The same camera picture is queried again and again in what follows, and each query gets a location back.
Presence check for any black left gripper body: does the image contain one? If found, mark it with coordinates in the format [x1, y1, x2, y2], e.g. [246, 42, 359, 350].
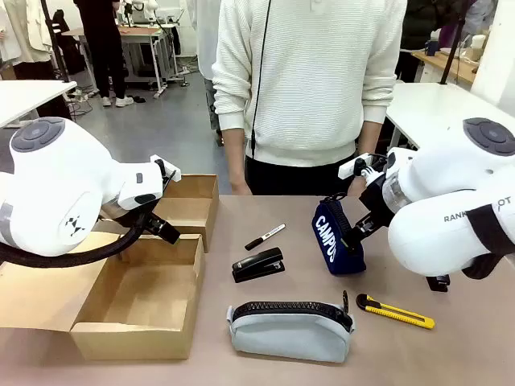
[146, 215, 181, 245]

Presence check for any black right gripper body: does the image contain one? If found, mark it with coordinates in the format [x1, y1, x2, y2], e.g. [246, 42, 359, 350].
[359, 175, 393, 226]

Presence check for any navy zip pencil case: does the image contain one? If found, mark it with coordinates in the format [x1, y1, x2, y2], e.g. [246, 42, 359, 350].
[311, 192, 368, 277]

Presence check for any small brown cardboard box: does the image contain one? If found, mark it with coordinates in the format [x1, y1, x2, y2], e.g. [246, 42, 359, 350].
[96, 173, 220, 254]

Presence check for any yellow utility knife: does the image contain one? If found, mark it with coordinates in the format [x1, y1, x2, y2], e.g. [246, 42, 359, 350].
[355, 293, 436, 331]

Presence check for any black and white marker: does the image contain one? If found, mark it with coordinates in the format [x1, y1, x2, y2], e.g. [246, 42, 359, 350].
[244, 223, 286, 252]

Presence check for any black stapler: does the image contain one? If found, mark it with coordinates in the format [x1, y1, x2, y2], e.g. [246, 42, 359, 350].
[231, 247, 286, 284]

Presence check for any large brown cardboard box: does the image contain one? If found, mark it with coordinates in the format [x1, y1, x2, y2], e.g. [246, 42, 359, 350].
[0, 229, 207, 362]

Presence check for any grey zip pencil case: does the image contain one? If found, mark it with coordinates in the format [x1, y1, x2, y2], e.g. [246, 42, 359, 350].
[225, 289, 357, 364]

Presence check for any person's right forearm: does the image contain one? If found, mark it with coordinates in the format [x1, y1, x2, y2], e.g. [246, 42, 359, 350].
[222, 126, 247, 182]

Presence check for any person's left forearm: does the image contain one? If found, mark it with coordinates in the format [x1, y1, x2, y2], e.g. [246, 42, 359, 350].
[356, 121, 383, 162]

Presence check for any person's left hand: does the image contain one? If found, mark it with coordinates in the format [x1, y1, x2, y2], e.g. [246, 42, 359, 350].
[348, 176, 368, 198]

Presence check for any person's right hand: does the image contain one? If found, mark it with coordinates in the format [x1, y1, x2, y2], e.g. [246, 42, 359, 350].
[229, 176, 253, 197]

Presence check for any large white table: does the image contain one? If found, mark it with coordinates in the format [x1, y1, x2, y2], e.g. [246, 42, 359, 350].
[385, 82, 515, 152]

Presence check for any person in white sweater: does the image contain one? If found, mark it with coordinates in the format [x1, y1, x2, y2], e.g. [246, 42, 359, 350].
[211, 0, 408, 197]

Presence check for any wooden-top table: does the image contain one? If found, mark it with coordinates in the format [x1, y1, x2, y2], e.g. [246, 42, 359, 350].
[410, 47, 490, 86]

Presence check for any black slanted stand pole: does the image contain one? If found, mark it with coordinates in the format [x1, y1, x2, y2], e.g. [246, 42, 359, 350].
[439, 0, 472, 85]

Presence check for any bystander in dark top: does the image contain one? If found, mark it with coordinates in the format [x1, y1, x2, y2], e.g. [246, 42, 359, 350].
[396, 0, 458, 84]

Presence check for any white cylinder container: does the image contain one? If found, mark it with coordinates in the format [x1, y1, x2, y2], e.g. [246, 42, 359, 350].
[471, 34, 488, 61]

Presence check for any white table with rounded corner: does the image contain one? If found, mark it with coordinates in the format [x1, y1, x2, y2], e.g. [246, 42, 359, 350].
[0, 79, 78, 129]

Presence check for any bystander in white top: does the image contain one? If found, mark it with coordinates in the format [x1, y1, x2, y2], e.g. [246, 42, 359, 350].
[187, 0, 226, 148]

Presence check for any bystander in black clothes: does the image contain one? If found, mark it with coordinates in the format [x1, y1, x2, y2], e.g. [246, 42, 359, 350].
[74, 0, 134, 109]

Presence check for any bystander in grey top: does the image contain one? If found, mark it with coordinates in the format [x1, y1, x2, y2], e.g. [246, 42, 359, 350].
[438, 0, 502, 45]

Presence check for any black tripod pole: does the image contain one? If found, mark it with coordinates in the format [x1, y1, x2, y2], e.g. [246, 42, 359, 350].
[39, 0, 72, 84]

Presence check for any bystander in cream jacket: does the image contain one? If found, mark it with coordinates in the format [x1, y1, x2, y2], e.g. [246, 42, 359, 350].
[0, 0, 76, 121]

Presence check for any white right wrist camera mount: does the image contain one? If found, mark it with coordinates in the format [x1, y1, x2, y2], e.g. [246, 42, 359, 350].
[337, 152, 373, 180]

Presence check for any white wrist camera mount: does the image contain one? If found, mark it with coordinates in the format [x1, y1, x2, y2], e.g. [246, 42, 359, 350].
[337, 152, 373, 180]
[150, 154, 182, 182]

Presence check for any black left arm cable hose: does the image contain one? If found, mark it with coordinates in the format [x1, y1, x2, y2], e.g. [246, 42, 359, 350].
[0, 170, 178, 269]

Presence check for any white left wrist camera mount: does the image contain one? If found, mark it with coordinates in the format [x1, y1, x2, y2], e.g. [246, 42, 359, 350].
[150, 154, 182, 182]

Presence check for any black right arm cable sleeve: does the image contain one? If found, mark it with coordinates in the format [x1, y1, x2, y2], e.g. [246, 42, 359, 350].
[461, 203, 515, 281]

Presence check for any black lanyard cord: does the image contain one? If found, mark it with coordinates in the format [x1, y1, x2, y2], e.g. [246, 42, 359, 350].
[249, 0, 274, 158]

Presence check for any brown-top desk white frame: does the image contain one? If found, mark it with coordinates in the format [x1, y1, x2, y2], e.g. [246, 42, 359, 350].
[60, 23, 190, 101]

